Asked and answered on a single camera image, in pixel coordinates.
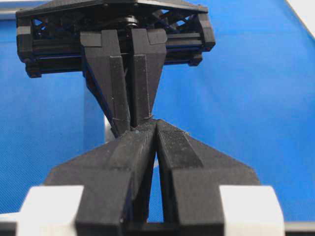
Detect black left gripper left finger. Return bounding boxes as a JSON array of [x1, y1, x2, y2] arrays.
[[44, 119, 157, 236]]

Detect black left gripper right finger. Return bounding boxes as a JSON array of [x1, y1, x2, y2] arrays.
[[156, 120, 260, 236]]

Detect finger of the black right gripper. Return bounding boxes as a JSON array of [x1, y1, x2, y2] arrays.
[[131, 29, 167, 127]]

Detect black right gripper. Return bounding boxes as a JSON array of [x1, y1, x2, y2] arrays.
[[16, 0, 216, 137]]

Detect silver aluminium extrusion frame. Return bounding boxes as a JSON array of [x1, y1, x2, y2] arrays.
[[104, 116, 115, 143]]

